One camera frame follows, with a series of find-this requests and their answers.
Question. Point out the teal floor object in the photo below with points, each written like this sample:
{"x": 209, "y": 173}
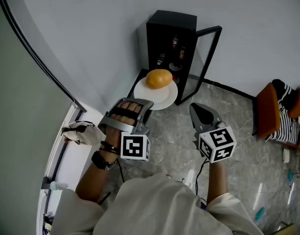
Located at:
{"x": 290, "y": 176}
{"x": 259, "y": 214}

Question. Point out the orange label bottle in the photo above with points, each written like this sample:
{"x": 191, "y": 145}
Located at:
{"x": 182, "y": 53}

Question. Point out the orange armchair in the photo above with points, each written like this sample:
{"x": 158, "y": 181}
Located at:
{"x": 268, "y": 111}

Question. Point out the beige handbag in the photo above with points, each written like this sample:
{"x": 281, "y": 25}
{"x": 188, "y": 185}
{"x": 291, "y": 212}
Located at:
{"x": 83, "y": 134}

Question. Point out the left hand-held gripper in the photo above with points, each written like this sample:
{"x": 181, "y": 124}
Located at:
{"x": 135, "y": 146}

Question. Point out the black mini fridge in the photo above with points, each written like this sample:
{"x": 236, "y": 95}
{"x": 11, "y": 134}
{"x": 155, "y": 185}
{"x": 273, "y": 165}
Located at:
{"x": 172, "y": 23}

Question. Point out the white floor object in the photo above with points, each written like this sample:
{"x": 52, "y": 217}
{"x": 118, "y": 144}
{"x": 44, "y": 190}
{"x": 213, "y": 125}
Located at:
{"x": 286, "y": 155}

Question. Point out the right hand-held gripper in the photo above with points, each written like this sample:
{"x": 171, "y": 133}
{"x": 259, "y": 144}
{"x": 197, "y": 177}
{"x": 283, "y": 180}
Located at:
{"x": 217, "y": 143}

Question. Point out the black wristwatch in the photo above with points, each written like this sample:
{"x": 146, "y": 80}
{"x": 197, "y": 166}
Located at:
{"x": 101, "y": 161}

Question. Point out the orange bread bun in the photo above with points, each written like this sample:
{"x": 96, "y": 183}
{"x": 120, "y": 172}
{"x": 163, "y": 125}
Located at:
{"x": 159, "y": 79}

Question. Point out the person's left hand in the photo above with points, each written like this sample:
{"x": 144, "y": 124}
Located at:
{"x": 113, "y": 133}

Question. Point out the person's right forearm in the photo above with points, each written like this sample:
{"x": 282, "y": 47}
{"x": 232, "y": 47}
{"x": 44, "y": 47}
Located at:
{"x": 217, "y": 180}

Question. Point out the white label bottle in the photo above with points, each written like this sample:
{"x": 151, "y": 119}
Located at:
{"x": 160, "y": 59}

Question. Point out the person's left forearm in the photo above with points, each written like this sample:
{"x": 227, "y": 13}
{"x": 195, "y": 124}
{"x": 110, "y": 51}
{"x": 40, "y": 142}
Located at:
{"x": 94, "y": 180}

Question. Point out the clear plastic bottle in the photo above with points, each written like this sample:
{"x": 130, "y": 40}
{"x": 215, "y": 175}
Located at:
{"x": 58, "y": 185}

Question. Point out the white round plate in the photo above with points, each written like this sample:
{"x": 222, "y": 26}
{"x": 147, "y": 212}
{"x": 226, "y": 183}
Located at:
{"x": 166, "y": 98}

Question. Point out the black door frame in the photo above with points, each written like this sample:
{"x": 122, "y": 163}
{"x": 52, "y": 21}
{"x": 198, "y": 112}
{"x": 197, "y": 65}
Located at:
{"x": 37, "y": 57}

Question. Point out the black wrist band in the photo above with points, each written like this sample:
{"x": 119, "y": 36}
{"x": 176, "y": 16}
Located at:
{"x": 110, "y": 148}

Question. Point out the black white striped garment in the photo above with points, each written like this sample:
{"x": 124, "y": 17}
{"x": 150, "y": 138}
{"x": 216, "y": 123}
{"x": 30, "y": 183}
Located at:
{"x": 287, "y": 128}

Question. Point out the person's beige shirt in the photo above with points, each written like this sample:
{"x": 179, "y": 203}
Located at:
{"x": 152, "y": 209}

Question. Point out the black baseboard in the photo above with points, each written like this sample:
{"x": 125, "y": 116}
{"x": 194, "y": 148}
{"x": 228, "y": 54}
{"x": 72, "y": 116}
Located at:
{"x": 136, "y": 82}
{"x": 233, "y": 89}

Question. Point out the red drink can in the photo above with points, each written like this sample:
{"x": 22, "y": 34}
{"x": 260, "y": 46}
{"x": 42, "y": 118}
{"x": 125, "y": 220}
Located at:
{"x": 175, "y": 42}

